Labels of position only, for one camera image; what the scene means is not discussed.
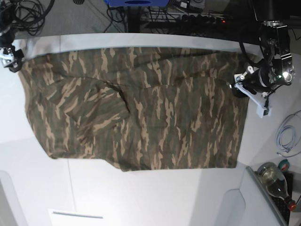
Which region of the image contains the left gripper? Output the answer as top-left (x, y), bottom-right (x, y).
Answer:
top-left (230, 66), bottom-right (274, 118)

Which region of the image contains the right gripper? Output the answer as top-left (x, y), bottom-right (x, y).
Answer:
top-left (0, 46), bottom-right (24, 72)

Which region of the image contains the camouflage t-shirt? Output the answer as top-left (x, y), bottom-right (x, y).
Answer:
top-left (19, 47), bottom-right (248, 171)

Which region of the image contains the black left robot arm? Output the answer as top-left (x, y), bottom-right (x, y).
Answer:
top-left (230, 0), bottom-right (295, 117)

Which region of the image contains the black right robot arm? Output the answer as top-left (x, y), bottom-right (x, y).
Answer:
top-left (0, 0), bottom-right (24, 73)

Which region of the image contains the green tape roll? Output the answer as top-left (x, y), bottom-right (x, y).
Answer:
top-left (278, 159), bottom-right (290, 172)

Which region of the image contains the clear glass bottle red cap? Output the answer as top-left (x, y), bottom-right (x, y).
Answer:
top-left (257, 162), bottom-right (297, 211)

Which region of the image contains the black power strip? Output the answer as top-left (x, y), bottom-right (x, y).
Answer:
top-left (181, 14), bottom-right (229, 25)

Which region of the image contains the coiled white cable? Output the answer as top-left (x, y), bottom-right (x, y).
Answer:
top-left (274, 110), bottom-right (301, 158)

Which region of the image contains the coiled black floor cable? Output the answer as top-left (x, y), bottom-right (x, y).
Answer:
top-left (0, 0), bottom-right (55, 36)

